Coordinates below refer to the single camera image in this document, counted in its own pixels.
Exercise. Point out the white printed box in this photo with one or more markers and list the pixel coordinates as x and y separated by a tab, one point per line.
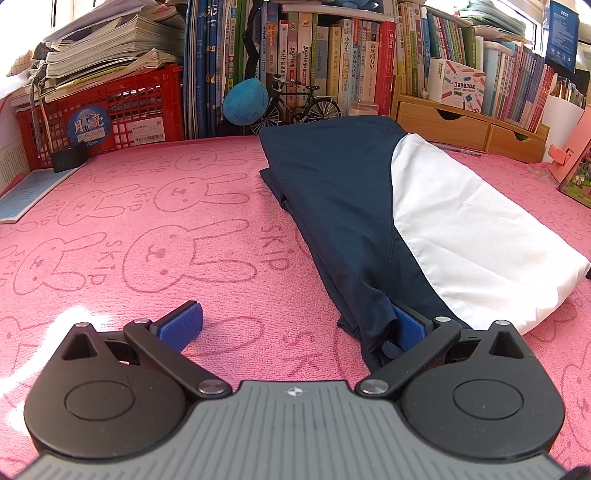
457	87

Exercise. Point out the dark blue printed box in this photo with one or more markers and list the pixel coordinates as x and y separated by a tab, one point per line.
561	32

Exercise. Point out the stack of green notebooks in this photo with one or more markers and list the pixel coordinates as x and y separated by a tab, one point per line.
501	16

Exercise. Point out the blue round plush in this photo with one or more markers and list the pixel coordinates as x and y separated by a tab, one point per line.
244	101

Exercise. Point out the white pen holder cup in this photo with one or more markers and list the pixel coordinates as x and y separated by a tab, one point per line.
572	115

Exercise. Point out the blue notebook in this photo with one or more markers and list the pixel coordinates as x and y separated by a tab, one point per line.
37	196

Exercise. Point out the small blue plush toy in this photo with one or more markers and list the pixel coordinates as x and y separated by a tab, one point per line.
355	3

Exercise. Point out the clear plastic jar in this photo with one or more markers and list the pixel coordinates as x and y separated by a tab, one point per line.
364	108

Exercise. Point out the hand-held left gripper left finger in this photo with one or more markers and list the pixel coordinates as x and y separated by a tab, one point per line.
182	323

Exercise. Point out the white and navy jacket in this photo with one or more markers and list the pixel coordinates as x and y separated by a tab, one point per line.
346	207

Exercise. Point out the gel pen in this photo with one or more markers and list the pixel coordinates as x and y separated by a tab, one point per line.
461	150

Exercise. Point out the small black box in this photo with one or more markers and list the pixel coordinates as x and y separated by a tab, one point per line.
69	159

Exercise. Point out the stack of paper booklets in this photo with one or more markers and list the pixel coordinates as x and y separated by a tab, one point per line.
115	46

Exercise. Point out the wooden drawer organizer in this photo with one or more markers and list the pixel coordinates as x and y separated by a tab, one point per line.
443	124

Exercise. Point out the row of large picture books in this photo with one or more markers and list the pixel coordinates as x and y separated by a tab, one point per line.
323	55

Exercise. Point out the row of slim paperback books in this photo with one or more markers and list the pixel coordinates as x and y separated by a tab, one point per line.
512	87

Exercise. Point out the pink triangular dollhouse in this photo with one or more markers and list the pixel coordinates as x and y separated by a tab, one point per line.
575	170

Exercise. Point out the miniature bicycle model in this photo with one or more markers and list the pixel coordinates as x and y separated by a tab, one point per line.
318	110

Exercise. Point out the white paper pile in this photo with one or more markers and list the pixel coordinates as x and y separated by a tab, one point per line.
11	161

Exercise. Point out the pink bunny-print mat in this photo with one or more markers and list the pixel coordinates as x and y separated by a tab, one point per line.
161	207

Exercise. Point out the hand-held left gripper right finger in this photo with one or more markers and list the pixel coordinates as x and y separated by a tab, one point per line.
415	330

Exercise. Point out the red plastic crate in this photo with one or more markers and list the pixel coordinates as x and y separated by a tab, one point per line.
138	106

